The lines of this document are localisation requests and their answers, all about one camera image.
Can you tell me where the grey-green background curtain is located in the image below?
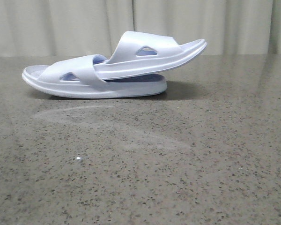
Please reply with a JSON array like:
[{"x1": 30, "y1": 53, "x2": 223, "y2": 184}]
[{"x1": 0, "y1": 0, "x2": 281, "y2": 56}]

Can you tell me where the light blue slipper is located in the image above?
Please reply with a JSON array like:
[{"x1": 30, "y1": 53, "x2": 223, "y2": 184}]
[
  {"x1": 22, "y1": 54, "x2": 167, "y2": 98},
  {"x1": 94, "y1": 31, "x2": 207, "y2": 80}
]

